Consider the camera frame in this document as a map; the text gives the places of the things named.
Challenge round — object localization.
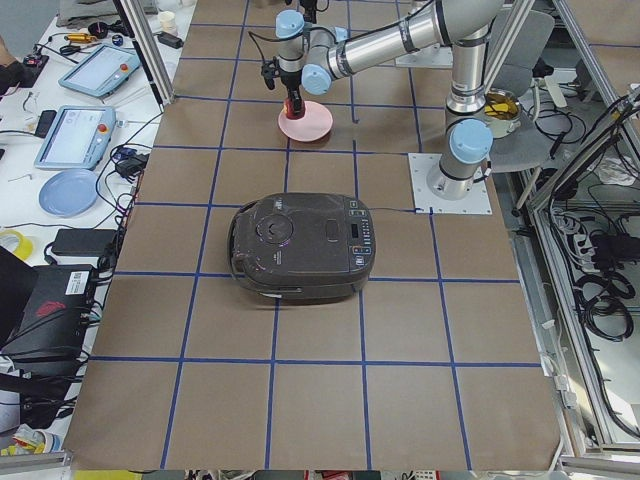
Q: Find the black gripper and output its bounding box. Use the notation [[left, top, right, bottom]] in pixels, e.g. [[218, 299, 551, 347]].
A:
[[280, 70, 305, 118]]

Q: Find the red apple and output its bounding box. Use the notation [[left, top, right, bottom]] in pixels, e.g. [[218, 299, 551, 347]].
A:
[[283, 99, 306, 120]]

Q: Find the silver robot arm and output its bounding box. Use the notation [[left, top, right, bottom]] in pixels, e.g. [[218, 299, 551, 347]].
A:
[[286, 63, 451, 209]]

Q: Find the pink plate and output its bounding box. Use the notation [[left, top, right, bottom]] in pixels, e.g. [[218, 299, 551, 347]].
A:
[[278, 100, 333, 142]]

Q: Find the blue plate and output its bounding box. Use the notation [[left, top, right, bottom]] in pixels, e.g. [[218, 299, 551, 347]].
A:
[[38, 169, 98, 217]]

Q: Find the dark grey rice cooker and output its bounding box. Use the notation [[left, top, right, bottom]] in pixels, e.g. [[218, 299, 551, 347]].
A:
[[228, 192, 376, 301]]

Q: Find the blue teach pendant far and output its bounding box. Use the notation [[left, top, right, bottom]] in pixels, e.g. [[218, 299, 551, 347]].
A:
[[58, 45, 141, 98]]

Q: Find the blue teach pendant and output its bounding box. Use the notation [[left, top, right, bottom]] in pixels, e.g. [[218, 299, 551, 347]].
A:
[[58, 45, 141, 98], [34, 105, 116, 170]]

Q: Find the steel pot with yellow contents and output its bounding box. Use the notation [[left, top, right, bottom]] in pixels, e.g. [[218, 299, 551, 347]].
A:
[[484, 90, 521, 139]]

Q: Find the blue teach pendant near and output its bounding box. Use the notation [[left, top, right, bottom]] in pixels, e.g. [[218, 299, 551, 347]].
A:
[[34, 105, 116, 170]]

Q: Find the grey office chair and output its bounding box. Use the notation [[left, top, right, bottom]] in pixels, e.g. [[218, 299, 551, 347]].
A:
[[482, 9, 564, 176]]

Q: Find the black power adapter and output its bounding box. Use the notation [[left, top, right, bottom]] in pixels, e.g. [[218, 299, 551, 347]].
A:
[[44, 228, 116, 265]]

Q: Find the yellow tape roll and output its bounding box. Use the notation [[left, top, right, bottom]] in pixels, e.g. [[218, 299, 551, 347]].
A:
[[0, 229, 34, 261]]

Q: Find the black computer box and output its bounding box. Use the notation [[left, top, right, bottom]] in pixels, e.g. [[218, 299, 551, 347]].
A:
[[1, 264, 98, 363]]

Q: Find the aluminium frame post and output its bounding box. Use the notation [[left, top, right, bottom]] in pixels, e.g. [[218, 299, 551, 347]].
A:
[[114, 0, 174, 106]]

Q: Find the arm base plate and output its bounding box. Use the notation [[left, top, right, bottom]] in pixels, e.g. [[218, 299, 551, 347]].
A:
[[408, 153, 492, 215]]

